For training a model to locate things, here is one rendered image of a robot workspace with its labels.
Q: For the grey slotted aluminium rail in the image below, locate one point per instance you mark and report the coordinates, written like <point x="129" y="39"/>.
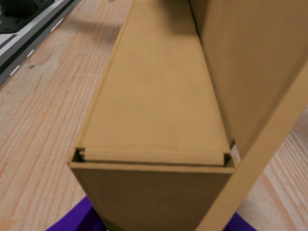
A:
<point x="14" y="48"/>

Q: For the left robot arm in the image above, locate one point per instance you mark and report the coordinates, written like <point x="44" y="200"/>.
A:
<point x="15" y="14"/>

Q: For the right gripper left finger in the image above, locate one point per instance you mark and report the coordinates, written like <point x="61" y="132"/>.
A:
<point x="82" y="217"/>

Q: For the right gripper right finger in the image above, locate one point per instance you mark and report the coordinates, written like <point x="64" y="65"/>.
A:
<point x="237" y="223"/>

